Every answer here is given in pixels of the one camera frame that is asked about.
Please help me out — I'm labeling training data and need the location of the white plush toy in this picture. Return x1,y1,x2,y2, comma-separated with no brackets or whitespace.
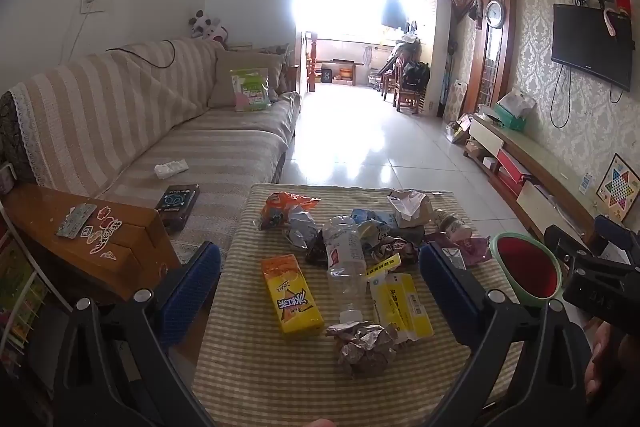
188,10,229,43

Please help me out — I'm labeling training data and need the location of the brown paper bag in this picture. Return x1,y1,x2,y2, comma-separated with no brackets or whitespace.
387,189,434,229

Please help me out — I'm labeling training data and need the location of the wooden side table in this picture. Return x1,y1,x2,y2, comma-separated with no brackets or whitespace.
0,183,182,310

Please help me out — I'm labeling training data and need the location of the yellow drink carton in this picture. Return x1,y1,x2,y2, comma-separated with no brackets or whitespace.
261,254,325,339

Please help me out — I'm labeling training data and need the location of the round wall clock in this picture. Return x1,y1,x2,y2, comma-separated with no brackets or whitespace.
484,0,506,30

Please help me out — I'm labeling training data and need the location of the black television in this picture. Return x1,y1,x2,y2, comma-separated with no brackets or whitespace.
551,3,634,93

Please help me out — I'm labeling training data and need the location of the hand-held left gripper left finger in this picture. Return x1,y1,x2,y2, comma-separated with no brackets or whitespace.
52,241,223,427

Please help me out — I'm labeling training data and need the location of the wooden chair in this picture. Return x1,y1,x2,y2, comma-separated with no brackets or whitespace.
392,57,426,114

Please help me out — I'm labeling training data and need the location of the checkers board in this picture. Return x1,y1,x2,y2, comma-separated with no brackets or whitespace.
594,152,640,223

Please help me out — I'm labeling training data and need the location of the purple wrapper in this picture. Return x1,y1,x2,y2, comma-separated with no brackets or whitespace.
425,232,494,266

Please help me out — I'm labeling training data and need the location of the television cable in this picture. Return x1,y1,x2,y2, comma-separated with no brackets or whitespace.
549,66,574,129

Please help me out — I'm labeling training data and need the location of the white plastic bag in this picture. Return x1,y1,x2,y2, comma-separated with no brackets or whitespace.
497,89,536,118

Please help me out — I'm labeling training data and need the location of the striped beige sofa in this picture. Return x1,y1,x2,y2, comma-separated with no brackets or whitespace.
0,38,304,258

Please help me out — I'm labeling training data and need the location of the white tall cabinet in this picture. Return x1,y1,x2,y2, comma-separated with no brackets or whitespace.
423,0,454,113

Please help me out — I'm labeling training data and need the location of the green bin with red liner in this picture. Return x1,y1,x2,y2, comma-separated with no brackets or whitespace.
489,232,565,308

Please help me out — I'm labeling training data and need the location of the beige cushion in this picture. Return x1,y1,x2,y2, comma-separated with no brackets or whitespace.
207,49,286,110

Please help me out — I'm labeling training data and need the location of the crumpled foil wrapper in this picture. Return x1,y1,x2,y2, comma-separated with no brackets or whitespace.
326,321,399,379

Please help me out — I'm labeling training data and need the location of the orange snack bag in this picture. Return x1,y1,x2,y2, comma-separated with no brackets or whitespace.
259,191,321,231

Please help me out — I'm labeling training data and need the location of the black backpack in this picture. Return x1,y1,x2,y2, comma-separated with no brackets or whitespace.
401,61,431,90

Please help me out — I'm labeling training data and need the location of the black cable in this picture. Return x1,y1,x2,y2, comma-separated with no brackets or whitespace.
105,39,176,70

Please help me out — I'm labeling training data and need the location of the green snack bag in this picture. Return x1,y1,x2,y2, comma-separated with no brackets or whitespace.
230,68,272,113

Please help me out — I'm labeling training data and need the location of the white tissue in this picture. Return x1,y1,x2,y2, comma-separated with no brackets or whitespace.
154,159,190,180

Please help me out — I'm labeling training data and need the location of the person's right hand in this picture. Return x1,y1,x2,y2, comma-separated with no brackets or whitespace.
584,323,628,403

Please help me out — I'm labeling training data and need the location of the silver blister pack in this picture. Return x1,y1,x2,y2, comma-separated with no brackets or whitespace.
55,202,97,239

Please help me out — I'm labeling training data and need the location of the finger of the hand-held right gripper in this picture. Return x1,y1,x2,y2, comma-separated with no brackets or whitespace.
544,224,594,276
594,214,640,266

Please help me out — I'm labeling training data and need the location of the striped tablecloth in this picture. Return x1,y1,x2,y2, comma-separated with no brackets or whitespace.
192,183,526,427

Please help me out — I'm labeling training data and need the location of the black crumpled wrapper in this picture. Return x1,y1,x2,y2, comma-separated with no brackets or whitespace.
304,229,331,266

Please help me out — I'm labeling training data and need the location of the black box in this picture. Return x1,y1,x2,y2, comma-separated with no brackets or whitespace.
154,184,201,234

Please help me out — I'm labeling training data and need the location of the clear plastic bottle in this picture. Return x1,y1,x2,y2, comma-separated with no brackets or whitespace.
322,216,369,326

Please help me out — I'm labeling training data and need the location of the wooden television cabinet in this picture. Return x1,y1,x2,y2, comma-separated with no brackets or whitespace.
464,112,626,254

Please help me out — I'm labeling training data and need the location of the patterned board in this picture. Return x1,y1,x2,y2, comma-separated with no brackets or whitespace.
439,79,469,123

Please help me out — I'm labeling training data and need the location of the red box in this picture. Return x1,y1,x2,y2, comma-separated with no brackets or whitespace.
494,148,534,186

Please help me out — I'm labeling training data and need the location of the yellow tissue pack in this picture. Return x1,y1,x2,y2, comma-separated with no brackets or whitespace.
369,272,435,344

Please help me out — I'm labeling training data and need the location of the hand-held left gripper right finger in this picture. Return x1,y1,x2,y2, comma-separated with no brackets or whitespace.
419,241,588,427

